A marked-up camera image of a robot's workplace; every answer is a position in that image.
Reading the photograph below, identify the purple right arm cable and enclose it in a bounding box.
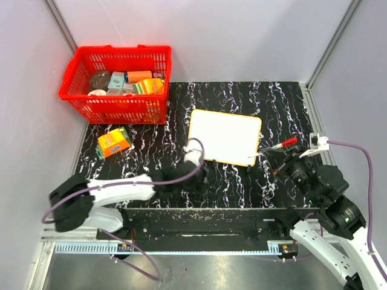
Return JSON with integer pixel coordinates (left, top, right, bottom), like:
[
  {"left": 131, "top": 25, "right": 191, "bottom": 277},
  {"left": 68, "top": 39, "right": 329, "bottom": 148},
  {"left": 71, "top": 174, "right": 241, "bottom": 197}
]
[{"left": 328, "top": 140, "right": 387, "bottom": 272}]

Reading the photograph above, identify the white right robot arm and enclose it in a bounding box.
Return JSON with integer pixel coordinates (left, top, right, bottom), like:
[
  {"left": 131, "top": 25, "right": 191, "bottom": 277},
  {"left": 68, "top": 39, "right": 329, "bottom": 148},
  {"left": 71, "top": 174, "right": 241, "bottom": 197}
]
[{"left": 262, "top": 137, "right": 386, "bottom": 289}]

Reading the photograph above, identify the orange green snack box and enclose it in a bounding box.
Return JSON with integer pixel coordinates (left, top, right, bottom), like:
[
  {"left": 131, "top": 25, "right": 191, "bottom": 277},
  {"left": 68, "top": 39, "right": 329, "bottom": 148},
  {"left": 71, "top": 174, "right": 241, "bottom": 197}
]
[{"left": 96, "top": 127, "right": 132, "bottom": 160}]

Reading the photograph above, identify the red-capped whiteboard marker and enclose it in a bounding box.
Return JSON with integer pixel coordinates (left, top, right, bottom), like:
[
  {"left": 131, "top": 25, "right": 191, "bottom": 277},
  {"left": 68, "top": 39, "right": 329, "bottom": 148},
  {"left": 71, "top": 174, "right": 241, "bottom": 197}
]
[{"left": 249, "top": 137, "right": 298, "bottom": 158}]

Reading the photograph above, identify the yellow-framed whiteboard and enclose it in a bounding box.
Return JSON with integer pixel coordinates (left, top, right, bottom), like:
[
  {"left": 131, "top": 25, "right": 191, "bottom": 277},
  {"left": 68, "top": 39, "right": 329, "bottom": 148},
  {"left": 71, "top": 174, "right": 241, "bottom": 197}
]
[{"left": 188, "top": 109, "right": 262, "bottom": 167}]

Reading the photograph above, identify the orange yellow box in basket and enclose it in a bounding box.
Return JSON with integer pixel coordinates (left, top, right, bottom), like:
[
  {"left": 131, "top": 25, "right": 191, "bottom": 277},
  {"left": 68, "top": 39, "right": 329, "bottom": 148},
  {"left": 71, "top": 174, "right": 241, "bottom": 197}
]
[{"left": 134, "top": 78, "right": 165, "bottom": 95}]

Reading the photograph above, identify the light blue small box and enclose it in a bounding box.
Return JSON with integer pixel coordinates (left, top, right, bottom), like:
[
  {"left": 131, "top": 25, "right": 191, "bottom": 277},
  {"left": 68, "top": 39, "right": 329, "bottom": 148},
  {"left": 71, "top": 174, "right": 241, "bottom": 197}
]
[{"left": 108, "top": 72, "right": 125, "bottom": 89}]

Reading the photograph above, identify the orange cylindrical can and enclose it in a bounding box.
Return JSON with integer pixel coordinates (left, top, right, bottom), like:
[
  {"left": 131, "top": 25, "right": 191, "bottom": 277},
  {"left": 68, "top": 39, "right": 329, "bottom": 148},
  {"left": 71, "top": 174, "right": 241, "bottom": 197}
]
[{"left": 124, "top": 71, "right": 153, "bottom": 83}]

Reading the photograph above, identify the brown round packet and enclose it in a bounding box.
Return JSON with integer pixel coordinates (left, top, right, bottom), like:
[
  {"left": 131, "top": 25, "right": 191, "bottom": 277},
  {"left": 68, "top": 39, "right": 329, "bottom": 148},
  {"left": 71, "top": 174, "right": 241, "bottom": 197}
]
[{"left": 88, "top": 71, "right": 112, "bottom": 91}]

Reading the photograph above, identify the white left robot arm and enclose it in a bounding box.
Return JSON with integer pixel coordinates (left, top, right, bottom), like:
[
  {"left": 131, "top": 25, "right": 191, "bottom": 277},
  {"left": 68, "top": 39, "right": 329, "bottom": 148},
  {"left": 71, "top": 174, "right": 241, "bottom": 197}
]
[{"left": 42, "top": 161, "right": 207, "bottom": 239}]

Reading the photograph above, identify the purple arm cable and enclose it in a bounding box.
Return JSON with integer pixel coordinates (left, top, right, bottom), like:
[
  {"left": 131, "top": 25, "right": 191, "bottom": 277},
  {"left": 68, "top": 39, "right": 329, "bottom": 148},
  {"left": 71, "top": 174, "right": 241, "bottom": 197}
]
[
  {"left": 41, "top": 137, "right": 206, "bottom": 224},
  {"left": 328, "top": 140, "right": 387, "bottom": 272}
]

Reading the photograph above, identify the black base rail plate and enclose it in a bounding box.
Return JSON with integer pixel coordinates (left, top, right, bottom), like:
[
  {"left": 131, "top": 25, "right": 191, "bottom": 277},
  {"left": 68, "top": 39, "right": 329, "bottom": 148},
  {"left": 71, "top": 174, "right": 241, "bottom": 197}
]
[{"left": 109, "top": 208, "right": 312, "bottom": 241}]

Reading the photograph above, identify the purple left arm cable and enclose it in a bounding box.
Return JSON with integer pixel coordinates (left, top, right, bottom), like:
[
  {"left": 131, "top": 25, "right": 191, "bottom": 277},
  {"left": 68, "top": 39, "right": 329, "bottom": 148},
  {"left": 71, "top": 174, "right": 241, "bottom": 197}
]
[{"left": 41, "top": 137, "right": 206, "bottom": 224}]

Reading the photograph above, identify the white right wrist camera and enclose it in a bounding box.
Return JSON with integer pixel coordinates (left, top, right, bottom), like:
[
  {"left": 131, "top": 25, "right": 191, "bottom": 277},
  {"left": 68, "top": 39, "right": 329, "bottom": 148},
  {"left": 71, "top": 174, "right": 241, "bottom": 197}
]
[{"left": 299, "top": 132, "right": 330, "bottom": 158}]

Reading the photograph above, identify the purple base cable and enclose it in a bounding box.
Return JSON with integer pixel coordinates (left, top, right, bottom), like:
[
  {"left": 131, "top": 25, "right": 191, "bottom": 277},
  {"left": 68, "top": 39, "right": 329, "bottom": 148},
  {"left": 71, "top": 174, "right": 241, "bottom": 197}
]
[{"left": 99, "top": 229, "right": 161, "bottom": 282}]

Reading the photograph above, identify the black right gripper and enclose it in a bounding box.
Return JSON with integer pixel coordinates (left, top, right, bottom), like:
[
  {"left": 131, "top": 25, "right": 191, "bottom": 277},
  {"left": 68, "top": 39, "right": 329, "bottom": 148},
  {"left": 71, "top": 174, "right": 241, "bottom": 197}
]
[{"left": 262, "top": 144, "right": 319, "bottom": 204}]

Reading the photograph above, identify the red plastic shopping basket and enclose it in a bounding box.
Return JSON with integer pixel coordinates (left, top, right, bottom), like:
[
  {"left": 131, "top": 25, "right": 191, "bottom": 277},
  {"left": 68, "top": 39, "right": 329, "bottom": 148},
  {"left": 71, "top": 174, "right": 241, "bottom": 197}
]
[{"left": 59, "top": 45, "right": 172, "bottom": 124}]

